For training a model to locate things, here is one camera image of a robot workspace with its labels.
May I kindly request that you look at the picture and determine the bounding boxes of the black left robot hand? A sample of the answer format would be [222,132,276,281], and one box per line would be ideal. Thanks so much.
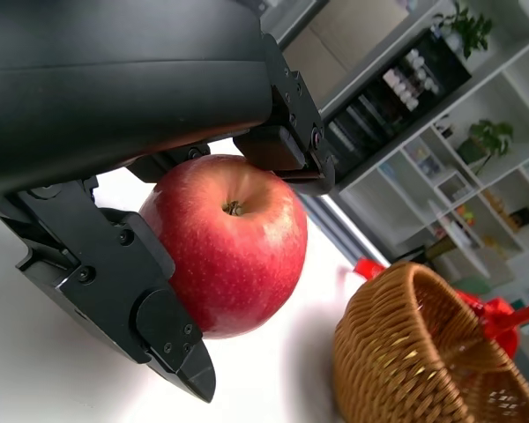
[0,0,337,404]

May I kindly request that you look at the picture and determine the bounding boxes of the red apple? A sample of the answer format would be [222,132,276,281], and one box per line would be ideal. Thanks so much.
[138,153,309,339]

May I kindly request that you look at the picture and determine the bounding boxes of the brown wicker basket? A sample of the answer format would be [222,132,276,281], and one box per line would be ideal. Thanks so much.
[333,262,529,423]

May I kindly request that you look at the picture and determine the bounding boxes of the tan cardboard box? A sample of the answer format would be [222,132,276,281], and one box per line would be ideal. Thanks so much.
[280,0,412,85]

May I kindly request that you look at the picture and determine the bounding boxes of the black cabinet with bottles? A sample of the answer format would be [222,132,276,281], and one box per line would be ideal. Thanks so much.
[320,26,473,182]

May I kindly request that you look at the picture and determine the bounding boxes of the green potted plant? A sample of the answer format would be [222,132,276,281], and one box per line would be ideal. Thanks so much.
[456,118,515,175]
[431,0,495,59]

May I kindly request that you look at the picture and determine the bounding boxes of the white shelf unit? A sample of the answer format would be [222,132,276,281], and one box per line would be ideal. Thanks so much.
[338,0,529,287]

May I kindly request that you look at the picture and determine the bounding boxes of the aluminium table frame rail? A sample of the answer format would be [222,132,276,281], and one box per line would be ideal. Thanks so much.
[302,191,391,270]

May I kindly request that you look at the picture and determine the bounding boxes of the red ribbon on basket handle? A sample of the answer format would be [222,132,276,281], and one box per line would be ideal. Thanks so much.
[352,258,529,359]

